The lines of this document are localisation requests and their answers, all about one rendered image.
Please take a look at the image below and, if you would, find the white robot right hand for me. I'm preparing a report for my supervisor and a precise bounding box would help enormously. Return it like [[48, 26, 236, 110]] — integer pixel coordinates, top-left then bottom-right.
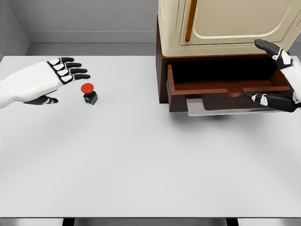
[[243, 39, 301, 113]]

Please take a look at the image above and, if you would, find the red push-button switch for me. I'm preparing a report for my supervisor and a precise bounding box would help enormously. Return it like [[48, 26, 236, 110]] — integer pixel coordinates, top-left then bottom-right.
[[80, 83, 99, 106]]

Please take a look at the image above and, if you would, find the brown wooden drawer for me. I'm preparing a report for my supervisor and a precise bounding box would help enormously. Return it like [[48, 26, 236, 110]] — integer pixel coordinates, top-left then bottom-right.
[[166, 63, 293, 114]]

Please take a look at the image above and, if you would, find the cream cabinet door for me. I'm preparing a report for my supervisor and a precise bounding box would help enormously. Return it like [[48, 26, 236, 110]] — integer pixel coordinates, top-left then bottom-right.
[[179, 0, 298, 47]]

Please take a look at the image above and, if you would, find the gold door handle strip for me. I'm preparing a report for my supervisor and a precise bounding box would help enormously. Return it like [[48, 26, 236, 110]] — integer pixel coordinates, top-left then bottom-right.
[[185, 0, 198, 43]]

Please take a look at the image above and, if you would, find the cream upper cabinet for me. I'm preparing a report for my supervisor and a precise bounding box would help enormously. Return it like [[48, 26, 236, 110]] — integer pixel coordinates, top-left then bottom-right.
[[157, 0, 301, 58]]

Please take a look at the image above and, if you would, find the dark brown wooden cabinet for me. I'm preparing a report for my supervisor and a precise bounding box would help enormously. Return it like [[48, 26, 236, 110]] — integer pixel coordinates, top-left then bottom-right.
[[156, 17, 293, 105]]

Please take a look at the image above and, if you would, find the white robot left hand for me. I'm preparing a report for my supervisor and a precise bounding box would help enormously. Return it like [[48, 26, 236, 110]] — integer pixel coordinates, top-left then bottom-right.
[[14, 57, 91, 106]]

